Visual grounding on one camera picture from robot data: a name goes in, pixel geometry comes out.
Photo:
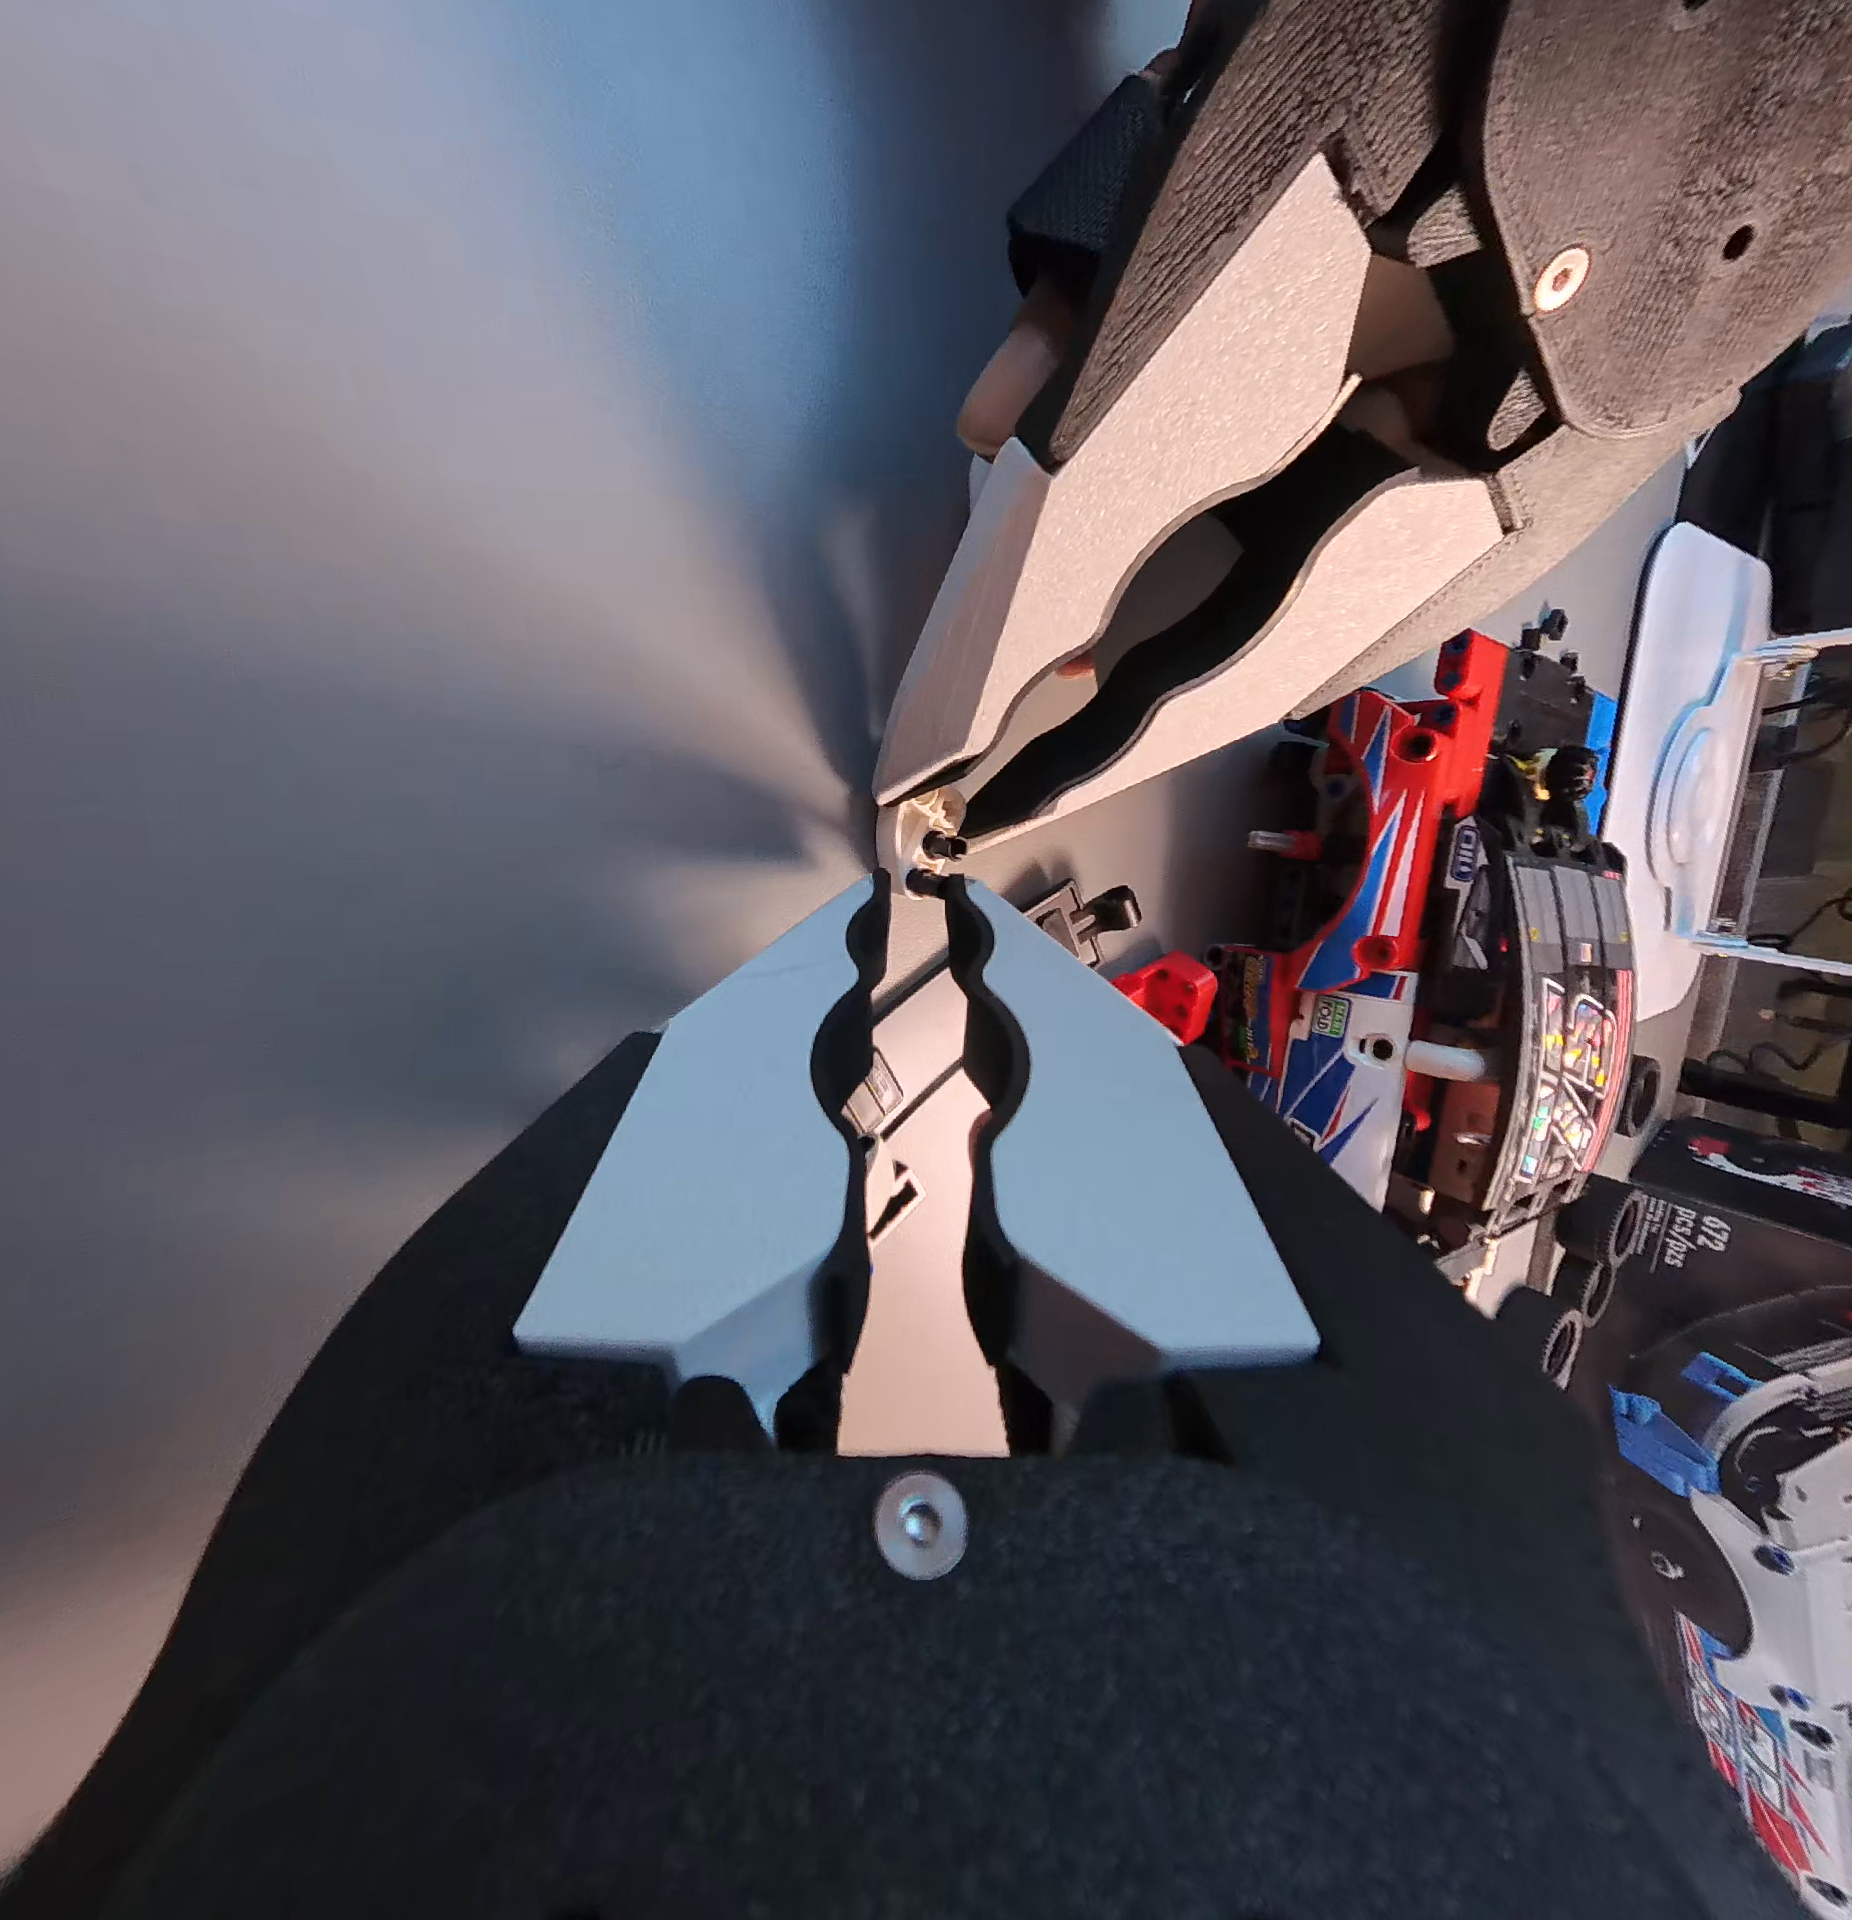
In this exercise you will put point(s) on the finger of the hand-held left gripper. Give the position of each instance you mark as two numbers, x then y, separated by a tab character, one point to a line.
1168	419
1393	578

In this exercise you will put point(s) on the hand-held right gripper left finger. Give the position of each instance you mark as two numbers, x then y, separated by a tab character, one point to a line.
673	1200

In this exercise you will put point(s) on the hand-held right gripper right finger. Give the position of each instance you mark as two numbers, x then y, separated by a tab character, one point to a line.
1151	1217

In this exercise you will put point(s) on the red lego piece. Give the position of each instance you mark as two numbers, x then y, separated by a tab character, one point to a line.
1168	993

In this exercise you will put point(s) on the lego race car model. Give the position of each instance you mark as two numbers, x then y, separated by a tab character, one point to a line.
1393	810

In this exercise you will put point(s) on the white lego liftarm piece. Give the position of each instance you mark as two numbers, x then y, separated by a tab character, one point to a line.
905	833

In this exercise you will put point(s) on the black lego panel assembly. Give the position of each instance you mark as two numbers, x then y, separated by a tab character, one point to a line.
1083	918

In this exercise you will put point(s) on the black lego tire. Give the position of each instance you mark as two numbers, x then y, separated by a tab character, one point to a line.
1558	1334
1640	1100
1602	1244

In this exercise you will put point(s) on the lego set box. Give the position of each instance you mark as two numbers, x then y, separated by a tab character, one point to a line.
1765	1427

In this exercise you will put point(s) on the person's left hand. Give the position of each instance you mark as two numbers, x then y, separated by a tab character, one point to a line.
1019	392

